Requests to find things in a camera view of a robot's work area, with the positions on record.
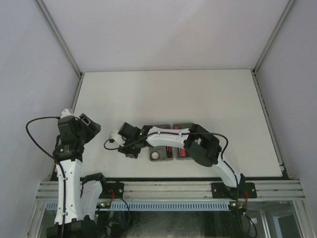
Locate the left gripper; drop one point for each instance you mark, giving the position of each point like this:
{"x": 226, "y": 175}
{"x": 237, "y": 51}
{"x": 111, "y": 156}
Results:
{"x": 92, "y": 128}

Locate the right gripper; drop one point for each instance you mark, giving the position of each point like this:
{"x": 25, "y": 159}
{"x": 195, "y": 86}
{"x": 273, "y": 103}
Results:
{"x": 125, "y": 149}

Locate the black tape roll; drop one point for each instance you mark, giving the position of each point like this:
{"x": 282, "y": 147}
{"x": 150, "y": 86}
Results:
{"x": 155, "y": 155}

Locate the grey plastic tool case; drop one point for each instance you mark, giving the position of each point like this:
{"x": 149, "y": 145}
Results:
{"x": 162, "y": 149}

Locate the red utility knife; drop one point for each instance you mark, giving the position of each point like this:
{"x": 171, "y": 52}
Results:
{"x": 169, "y": 153}

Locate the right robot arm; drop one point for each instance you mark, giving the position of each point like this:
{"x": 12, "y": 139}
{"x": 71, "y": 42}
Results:
{"x": 202, "y": 146}

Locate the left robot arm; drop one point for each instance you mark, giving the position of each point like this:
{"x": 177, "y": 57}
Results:
{"x": 77, "y": 200}

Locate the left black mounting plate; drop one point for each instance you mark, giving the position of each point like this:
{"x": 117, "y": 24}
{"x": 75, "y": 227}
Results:
{"x": 112, "y": 189}

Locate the black mounting plate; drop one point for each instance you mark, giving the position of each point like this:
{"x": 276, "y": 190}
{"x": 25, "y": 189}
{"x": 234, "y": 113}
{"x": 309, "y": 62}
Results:
{"x": 112, "y": 189}
{"x": 220, "y": 190}

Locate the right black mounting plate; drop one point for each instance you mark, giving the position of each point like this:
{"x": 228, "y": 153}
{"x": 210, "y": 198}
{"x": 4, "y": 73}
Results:
{"x": 220, "y": 190}

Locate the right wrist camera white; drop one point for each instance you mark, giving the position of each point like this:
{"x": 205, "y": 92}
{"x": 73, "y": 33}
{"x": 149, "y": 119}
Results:
{"x": 117, "y": 138}

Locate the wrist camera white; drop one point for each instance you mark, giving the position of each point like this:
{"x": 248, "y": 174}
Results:
{"x": 66, "y": 113}
{"x": 117, "y": 138}

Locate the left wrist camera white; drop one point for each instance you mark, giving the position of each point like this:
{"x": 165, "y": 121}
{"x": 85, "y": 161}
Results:
{"x": 66, "y": 113}

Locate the aluminium front rail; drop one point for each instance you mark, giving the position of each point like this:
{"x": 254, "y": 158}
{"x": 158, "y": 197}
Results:
{"x": 267, "y": 190}

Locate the grey slotted cable duct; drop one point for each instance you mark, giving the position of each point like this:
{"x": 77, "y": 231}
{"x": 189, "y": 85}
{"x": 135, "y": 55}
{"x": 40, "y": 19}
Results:
{"x": 165, "y": 206}

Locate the left aluminium frame post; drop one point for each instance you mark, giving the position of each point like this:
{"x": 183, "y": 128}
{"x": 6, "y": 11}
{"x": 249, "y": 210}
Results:
{"x": 44, "y": 11}

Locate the aluminium frame post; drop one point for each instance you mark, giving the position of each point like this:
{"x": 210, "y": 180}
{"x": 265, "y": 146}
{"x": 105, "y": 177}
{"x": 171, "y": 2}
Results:
{"x": 44, "y": 11}
{"x": 256, "y": 79}

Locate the right aluminium frame post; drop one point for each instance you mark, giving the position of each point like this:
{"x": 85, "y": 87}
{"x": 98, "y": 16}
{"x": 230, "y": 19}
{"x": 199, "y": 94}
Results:
{"x": 256, "y": 79}

